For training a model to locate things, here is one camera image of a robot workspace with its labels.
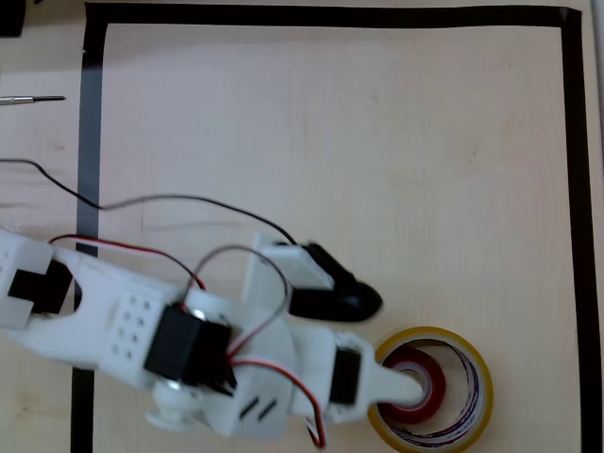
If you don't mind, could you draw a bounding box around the small red tape roll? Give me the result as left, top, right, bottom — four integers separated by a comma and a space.
383, 346, 447, 425

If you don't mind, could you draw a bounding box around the large yellow tape roll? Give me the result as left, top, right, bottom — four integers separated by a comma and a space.
362, 325, 495, 453

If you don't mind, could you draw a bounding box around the black tape strip vertical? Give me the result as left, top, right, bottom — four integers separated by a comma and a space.
69, 16, 110, 453
559, 8, 604, 453

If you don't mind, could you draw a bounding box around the thin metal screwdriver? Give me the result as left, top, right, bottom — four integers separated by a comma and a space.
0, 93, 67, 107

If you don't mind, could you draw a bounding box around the black plastic object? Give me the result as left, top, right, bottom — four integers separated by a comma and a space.
0, 0, 27, 39

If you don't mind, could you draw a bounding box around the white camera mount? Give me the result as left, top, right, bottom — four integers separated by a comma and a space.
241, 230, 338, 315

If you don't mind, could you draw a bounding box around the grey looped servo wire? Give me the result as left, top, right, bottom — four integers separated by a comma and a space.
190, 243, 292, 361

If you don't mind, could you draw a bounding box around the thin black camera cable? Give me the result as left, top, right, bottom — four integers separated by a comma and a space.
0, 159, 300, 248

